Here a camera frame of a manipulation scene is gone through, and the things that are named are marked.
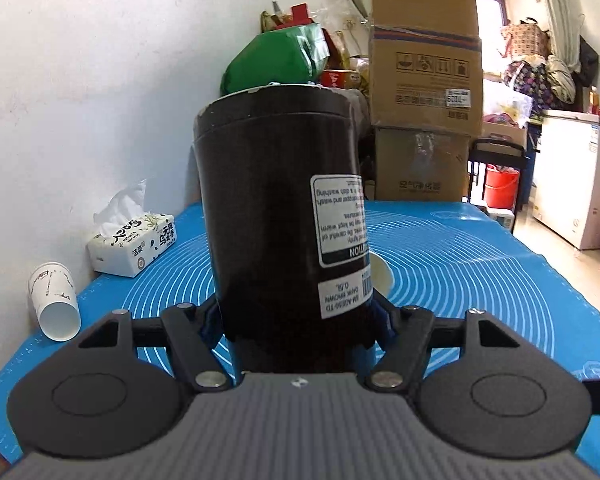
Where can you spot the dark brown cup white label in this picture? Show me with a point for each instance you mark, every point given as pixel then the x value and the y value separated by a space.
pixel 265 210

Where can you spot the green plastic bag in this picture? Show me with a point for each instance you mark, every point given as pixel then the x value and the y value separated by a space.
pixel 270 60

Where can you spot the large cardboard box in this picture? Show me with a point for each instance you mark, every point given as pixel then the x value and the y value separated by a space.
pixel 425 60

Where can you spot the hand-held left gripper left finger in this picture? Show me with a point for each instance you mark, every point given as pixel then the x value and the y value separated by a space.
pixel 207 332

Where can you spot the white tissue pack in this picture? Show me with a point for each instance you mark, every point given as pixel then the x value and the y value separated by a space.
pixel 130 245

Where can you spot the taped cardboard box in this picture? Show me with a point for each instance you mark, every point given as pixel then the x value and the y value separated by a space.
pixel 420 165

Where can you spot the red gift box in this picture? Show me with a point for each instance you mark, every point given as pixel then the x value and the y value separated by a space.
pixel 297 14

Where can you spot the light curtain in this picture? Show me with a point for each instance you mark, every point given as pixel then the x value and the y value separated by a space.
pixel 562 5

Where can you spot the red round tin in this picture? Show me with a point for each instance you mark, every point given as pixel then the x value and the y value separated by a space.
pixel 340 78

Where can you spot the red plastic bucket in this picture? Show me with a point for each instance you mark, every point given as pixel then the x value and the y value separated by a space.
pixel 500 187

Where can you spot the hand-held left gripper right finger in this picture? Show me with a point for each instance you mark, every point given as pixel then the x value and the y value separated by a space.
pixel 384 329

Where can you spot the blue silicone mat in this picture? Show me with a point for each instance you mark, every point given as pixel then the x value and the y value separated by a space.
pixel 480 280

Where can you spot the white chest freezer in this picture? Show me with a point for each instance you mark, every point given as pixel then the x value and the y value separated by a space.
pixel 570 180

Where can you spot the pile of patterned cloth bundles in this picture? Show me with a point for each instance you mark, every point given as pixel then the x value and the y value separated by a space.
pixel 535 70

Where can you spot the white paper cup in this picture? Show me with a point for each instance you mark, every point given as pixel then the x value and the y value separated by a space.
pixel 55 305
pixel 381 275

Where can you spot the black metal cart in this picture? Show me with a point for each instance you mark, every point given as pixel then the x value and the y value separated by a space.
pixel 497 147

